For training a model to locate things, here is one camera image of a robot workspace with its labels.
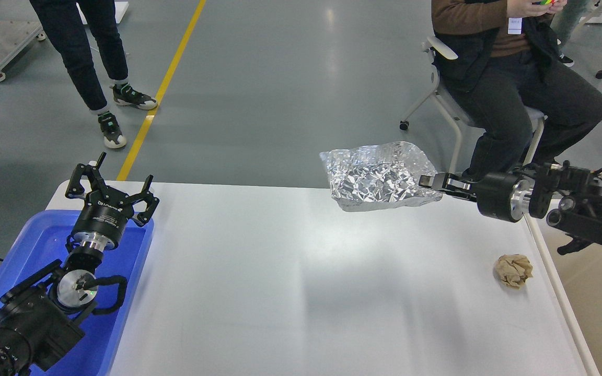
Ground crumpled brown paper ball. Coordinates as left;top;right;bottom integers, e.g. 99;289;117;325
494;254;533;289

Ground white office chair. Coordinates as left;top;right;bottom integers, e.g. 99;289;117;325
399;36;545;173

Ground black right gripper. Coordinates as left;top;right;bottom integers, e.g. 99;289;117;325
418;173;534;223

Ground aluminium foil tray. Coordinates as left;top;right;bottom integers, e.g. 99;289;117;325
319;142;443;212

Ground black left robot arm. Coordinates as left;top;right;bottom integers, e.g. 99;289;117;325
0;152;159;375

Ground white plastic bin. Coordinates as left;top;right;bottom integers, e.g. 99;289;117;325
524;216;602;375

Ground standing person dark trousers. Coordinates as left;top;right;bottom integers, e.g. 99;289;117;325
30;1;158;148

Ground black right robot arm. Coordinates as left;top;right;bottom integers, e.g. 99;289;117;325
420;161;602;255

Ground blue plastic bin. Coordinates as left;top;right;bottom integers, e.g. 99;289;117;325
0;210;155;375

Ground white flat board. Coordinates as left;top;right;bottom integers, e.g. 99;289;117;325
76;2;130;26

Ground seated person brown sweater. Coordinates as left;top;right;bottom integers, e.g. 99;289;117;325
431;1;602;181

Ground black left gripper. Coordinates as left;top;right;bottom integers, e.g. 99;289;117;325
65;152;159;252

